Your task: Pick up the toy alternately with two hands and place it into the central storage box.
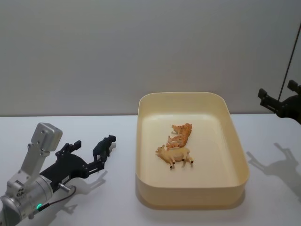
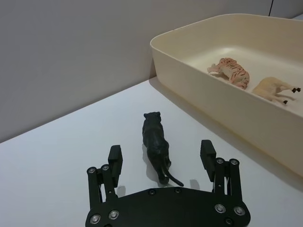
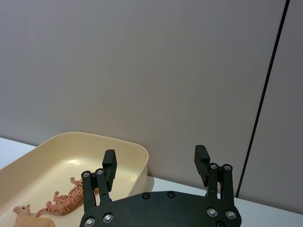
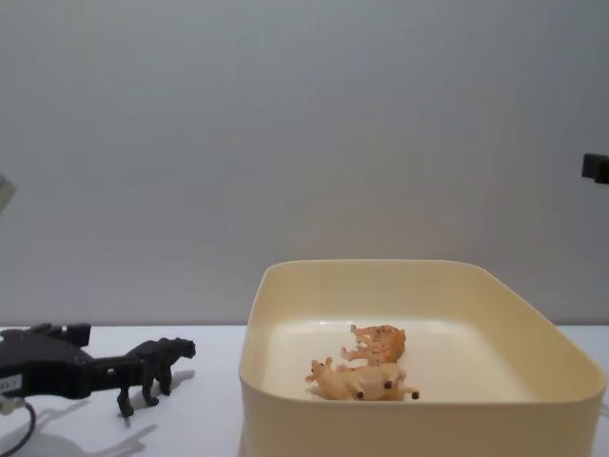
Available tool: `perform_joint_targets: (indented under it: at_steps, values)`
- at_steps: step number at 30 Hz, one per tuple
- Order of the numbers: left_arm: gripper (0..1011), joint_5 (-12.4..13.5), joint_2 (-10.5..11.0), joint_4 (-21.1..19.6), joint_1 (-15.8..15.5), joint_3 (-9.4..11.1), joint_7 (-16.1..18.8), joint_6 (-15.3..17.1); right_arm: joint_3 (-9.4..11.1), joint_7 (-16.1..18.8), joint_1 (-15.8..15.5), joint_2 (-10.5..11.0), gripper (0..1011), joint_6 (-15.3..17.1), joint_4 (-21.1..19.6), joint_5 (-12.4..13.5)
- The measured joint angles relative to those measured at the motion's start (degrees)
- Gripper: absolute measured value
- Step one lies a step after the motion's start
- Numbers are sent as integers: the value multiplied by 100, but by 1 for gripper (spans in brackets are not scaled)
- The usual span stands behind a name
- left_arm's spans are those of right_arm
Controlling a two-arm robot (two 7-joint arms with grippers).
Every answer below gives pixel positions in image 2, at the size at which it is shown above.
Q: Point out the cream sheep toy figure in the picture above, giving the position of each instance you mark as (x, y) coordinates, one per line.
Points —
(274, 89)

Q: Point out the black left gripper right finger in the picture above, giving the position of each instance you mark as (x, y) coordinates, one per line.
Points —
(214, 165)

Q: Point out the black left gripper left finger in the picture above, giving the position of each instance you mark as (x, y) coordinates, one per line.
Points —
(113, 169)

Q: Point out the cream plastic bin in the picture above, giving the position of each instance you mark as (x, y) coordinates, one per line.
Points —
(239, 78)

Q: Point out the orange striped tiger toy figure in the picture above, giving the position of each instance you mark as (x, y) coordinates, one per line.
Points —
(231, 72)

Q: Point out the black panther toy figure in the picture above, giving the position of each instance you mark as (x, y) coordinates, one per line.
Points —
(155, 144)

